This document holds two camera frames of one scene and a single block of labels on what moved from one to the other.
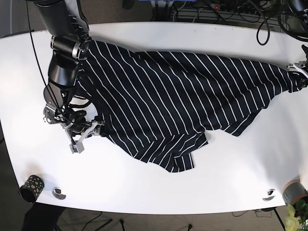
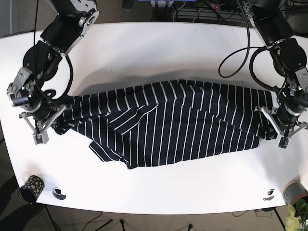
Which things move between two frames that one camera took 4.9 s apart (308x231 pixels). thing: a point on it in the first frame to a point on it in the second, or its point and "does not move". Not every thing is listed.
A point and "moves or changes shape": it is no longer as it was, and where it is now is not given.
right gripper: [301, 67] to [285, 121]
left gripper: [76, 134] to [41, 121]
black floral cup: [31, 189] does not move
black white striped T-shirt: [163, 106] moves or changes shape
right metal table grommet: [270, 195] does not move
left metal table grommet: [57, 192] does not move
